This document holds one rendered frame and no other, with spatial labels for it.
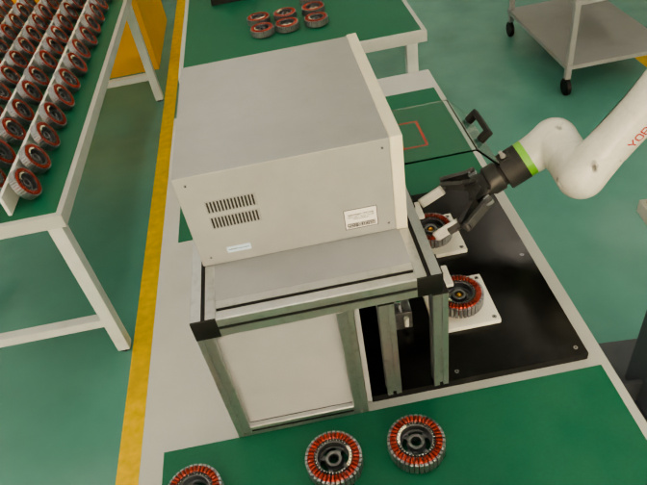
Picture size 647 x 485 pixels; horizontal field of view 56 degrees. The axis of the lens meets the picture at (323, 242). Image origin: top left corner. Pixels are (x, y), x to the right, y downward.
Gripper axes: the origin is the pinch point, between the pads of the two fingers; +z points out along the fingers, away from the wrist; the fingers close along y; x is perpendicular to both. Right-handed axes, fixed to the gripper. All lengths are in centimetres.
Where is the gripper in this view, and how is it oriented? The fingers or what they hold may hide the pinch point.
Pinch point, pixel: (430, 217)
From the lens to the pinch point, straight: 158.0
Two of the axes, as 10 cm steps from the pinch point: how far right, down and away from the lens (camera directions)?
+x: 5.8, 5.4, 6.0
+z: -8.0, 5.2, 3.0
